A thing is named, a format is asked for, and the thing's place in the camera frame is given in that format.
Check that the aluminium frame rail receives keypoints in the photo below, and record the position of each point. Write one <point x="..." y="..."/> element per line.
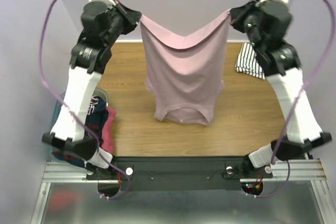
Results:
<point x="296" y="193"/>

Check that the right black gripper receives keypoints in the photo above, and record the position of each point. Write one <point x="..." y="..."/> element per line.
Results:
<point x="238" y="14"/>

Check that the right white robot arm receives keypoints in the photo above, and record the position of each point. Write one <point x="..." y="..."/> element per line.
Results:
<point x="301" y="132"/>

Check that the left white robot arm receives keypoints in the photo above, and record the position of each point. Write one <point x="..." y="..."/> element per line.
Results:
<point x="86" y="66"/>

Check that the red tank top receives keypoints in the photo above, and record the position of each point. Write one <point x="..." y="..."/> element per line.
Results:
<point x="108" y="142"/>

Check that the navy tank top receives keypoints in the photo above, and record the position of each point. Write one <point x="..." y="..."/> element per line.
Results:
<point x="97" y="116"/>

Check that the black white striped tank top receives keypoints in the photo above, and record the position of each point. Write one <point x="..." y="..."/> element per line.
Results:
<point x="246" y="62"/>

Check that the pink tank top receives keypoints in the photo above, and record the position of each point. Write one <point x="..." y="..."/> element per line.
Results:
<point x="185" y="73"/>

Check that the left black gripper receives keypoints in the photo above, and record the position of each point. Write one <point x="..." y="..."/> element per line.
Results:
<point x="132" y="17"/>

